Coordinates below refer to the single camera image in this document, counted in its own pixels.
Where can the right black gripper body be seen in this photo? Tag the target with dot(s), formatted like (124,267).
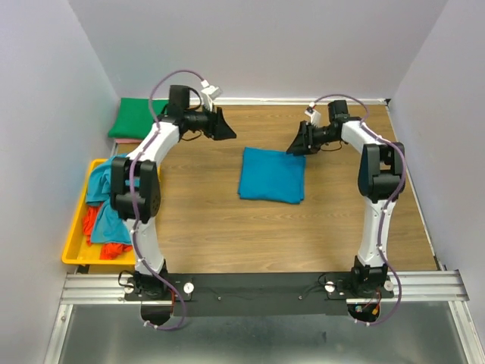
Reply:
(316,136)

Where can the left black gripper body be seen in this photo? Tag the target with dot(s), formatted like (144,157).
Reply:
(202,120)

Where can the blue t shirt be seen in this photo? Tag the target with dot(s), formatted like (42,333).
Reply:
(272,176)

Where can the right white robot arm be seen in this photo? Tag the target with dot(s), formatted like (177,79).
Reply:
(381,179)

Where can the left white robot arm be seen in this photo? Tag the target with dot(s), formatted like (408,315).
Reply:
(167,131)

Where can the folded green t shirt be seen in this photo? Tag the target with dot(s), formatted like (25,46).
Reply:
(134,120)

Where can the folded pink t shirt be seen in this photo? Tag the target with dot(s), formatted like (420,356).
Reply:
(127,140)

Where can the teal t shirt in bin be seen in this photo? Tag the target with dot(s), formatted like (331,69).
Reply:
(99,185)

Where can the orange t shirt in bin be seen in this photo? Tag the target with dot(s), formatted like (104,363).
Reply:
(91,223)

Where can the yellow plastic bin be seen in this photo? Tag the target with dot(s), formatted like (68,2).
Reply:
(76,246)

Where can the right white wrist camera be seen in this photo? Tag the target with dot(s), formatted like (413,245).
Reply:
(314,117)

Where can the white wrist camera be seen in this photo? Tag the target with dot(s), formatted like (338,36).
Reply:
(314,117)
(208,95)

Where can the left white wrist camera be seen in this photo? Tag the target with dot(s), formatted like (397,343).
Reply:
(208,95)

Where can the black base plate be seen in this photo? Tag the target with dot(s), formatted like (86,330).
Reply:
(256,294)

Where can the aluminium frame rail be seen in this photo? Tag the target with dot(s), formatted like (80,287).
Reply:
(311,317)

